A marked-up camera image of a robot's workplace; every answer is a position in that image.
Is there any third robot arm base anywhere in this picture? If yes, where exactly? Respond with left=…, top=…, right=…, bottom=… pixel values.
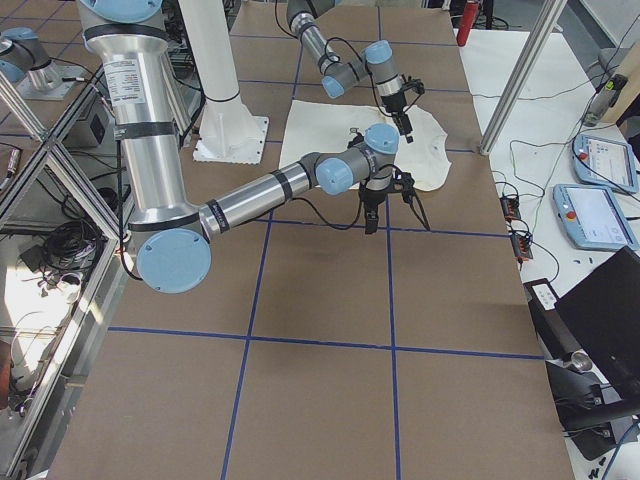
left=1, top=27, right=86, bottom=101

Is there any aluminium frame rack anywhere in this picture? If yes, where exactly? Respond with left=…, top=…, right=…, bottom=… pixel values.
left=1, top=72, right=131, bottom=479

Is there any red cylinder tube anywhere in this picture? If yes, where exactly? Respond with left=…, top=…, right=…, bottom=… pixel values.
left=456, top=0, right=479, bottom=47

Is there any cream long-sleeve cat shirt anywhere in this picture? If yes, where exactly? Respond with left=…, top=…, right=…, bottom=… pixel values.
left=278, top=98, right=454, bottom=193

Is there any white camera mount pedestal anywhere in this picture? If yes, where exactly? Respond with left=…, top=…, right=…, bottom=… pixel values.
left=180, top=1, right=269, bottom=164

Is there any blue teach pendant far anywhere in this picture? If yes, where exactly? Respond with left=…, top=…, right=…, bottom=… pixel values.
left=572, top=134, right=639, bottom=194

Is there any orange black connector box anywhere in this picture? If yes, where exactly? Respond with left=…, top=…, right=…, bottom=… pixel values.
left=500, top=195, right=522, bottom=221

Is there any blue teach pendant near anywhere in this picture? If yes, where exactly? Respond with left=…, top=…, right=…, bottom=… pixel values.
left=552, top=184, right=639, bottom=251

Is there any aluminium frame post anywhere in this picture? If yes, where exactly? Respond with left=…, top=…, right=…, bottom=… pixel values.
left=479, top=0, right=567, bottom=155

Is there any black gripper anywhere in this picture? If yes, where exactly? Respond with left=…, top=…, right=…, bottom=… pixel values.
left=359, top=169, right=416, bottom=235
left=377, top=75, right=425, bottom=144

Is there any grey water bottle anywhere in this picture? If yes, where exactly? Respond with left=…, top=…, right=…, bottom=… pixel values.
left=582, top=74, right=628, bottom=127

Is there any blue teach pendant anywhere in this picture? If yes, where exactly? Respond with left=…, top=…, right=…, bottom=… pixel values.
left=552, top=184, right=639, bottom=251
left=572, top=134, right=639, bottom=194

